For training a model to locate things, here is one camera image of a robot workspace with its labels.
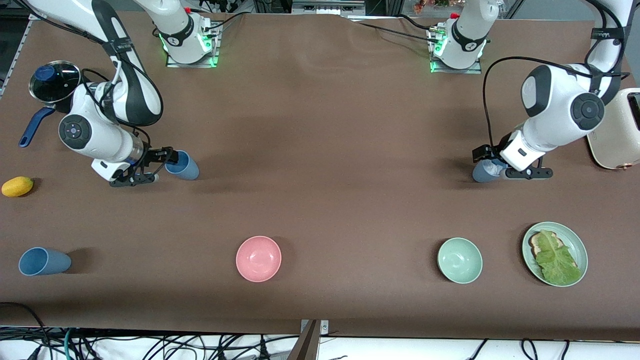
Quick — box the yellow lemon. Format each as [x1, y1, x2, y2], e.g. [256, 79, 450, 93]
[1, 176, 35, 198]

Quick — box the black right base cable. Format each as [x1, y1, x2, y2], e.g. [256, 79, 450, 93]
[202, 12, 246, 32]

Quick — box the green lettuce leaf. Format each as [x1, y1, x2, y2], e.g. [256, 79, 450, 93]
[535, 230, 583, 286]

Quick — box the cream toaster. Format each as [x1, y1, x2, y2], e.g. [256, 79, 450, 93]
[586, 87, 640, 171]

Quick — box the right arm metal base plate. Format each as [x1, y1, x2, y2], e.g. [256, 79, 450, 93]
[166, 22, 221, 68]

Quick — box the mint green plate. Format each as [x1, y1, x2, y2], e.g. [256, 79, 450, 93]
[522, 221, 589, 288]

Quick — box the black cable on table edge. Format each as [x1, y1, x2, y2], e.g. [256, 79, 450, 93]
[0, 301, 47, 346]

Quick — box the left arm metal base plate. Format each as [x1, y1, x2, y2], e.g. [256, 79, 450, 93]
[429, 25, 483, 75]

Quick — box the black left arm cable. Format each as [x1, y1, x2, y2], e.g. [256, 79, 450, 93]
[482, 56, 631, 151]

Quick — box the black base cable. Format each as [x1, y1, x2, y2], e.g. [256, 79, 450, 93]
[202, 12, 246, 32]
[350, 14, 442, 44]

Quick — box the pink bowl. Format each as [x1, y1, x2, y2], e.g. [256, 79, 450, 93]
[235, 235, 282, 283]

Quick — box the black pot blue handle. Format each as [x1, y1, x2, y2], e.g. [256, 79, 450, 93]
[19, 100, 76, 148]

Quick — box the blue cup holding white paper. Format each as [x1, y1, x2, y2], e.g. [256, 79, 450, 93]
[472, 157, 507, 184]

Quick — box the metal table bracket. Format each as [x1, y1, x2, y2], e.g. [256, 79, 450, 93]
[300, 319, 330, 337]

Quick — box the grey metal box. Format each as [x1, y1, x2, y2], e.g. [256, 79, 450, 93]
[291, 0, 366, 16]

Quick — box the toast slice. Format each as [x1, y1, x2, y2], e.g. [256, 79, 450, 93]
[529, 230, 581, 273]

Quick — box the mint green bowl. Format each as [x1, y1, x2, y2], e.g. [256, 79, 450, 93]
[437, 237, 484, 285]

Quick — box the black left base cable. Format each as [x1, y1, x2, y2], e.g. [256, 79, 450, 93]
[350, 14, 442, 44]

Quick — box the blue plastic cup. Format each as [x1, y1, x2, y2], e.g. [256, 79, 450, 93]
[18, 247, 72, 277]
[165, 150, 200, 181]

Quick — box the glass pot lid blue knob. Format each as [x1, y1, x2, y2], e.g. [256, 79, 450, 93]
[29, 60, 82, 104]

